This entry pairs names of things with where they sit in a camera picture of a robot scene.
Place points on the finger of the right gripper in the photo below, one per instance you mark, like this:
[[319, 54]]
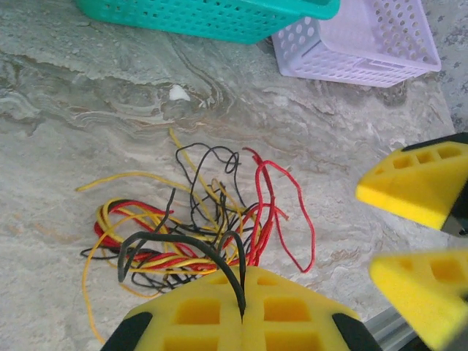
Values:
[[413, 190], [420, 292]]

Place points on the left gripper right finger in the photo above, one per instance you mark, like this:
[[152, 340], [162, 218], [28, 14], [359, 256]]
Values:
[[325, 321]]

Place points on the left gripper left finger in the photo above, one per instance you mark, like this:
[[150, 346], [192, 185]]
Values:
[[164, 321]]

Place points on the lavender plastic basket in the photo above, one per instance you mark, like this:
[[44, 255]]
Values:
[[351, 40]]

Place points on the teal plastic basket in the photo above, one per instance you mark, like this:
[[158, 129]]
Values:
[[204, 18]]

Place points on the aluminium rail beam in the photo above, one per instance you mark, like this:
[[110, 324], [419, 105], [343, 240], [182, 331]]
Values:
[[391, 332]]

